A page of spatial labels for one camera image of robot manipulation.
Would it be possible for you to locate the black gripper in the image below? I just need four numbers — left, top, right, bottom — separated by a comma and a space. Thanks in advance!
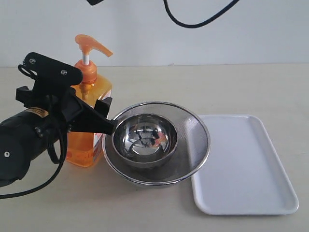
15, 86, 116, 135

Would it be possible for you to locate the orange pump soap bottle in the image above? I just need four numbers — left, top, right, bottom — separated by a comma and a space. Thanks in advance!
66, 34, 113, 168

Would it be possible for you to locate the stainless steel mesh strainer bowl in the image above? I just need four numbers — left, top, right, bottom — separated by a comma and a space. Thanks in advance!
103, 101, 211, 189

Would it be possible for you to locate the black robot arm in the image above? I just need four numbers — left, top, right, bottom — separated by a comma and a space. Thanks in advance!
0, 87, 116, 188

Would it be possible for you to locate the small stainless steel bowl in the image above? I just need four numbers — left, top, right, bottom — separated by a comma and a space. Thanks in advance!
112, 113, 178, 169

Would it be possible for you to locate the white plastic tray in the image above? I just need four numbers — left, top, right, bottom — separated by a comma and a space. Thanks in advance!
192, 115, 299, 215

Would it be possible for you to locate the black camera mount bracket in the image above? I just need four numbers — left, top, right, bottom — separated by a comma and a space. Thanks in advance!
23, 52, 83, 97

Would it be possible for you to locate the black cable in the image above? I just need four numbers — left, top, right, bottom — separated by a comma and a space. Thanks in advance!
0, 62, 73, 200

